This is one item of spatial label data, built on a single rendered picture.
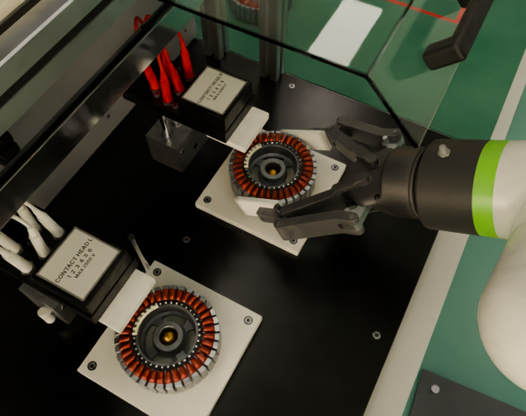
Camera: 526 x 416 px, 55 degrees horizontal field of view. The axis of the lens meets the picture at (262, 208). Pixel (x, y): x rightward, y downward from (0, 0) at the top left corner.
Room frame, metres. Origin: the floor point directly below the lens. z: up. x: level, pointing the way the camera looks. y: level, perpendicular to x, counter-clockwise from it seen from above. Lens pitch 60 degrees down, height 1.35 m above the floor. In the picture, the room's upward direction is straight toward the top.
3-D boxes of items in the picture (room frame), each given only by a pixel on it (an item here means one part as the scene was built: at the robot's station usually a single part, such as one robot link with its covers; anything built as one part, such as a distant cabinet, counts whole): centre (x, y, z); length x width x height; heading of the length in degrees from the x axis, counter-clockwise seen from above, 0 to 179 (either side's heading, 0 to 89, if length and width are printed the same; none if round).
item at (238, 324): (0.15, 0.10, 0.78); 0.15 x 0.15 x 0.01; 62
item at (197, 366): (0.15, 0.10, 0.80); 0.11 x 0.11 x 0.04
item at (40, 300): (0.22, 0.23, 0.80); 0.08 x 0.05 x 0.06; 152
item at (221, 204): (0.37, -0.01, 0.78); 0.15 x 0.15 x 0.01; 62
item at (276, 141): (0.37, -0.01, 0.81); 0.11 x 0.11 x 0.04
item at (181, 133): (0.44, 0.11, 0.80); 0.08 x 0.05 x 0.06; 152
